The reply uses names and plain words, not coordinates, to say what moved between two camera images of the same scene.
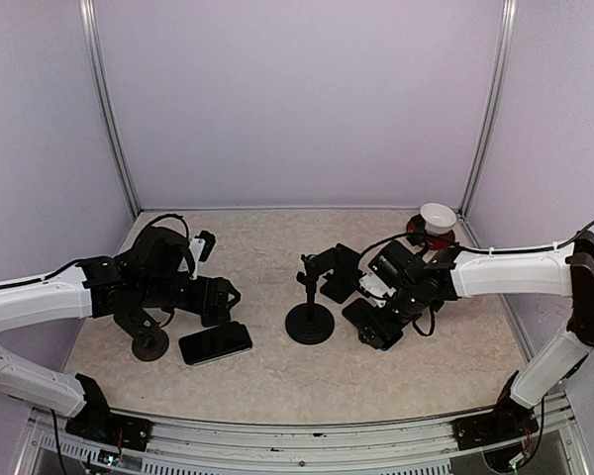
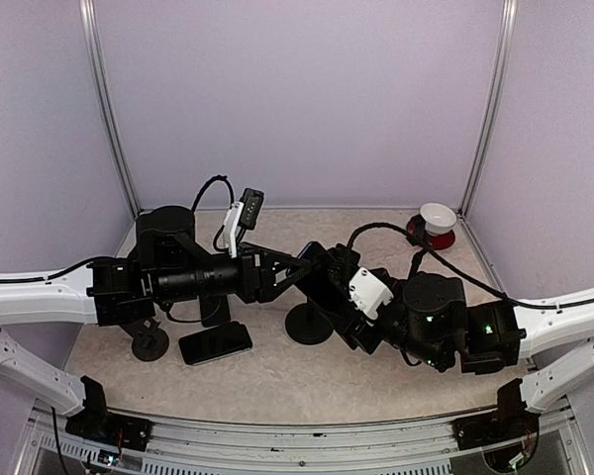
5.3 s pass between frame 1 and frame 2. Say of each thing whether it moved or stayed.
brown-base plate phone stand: stayed
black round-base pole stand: stayed
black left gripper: moved
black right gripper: moved
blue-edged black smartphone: moved
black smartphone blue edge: stayed
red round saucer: stayed
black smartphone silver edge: stayed
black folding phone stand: stayed
